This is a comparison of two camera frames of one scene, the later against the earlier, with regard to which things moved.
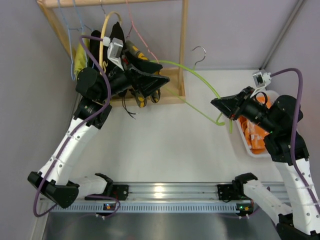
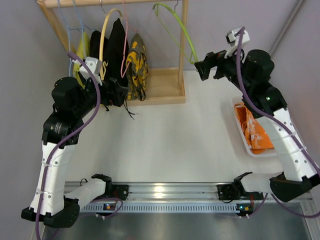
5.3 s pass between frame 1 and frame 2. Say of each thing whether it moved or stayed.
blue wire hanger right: stayed
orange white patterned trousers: stayed
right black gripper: moved
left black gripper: moved
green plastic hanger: moved
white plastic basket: stayed
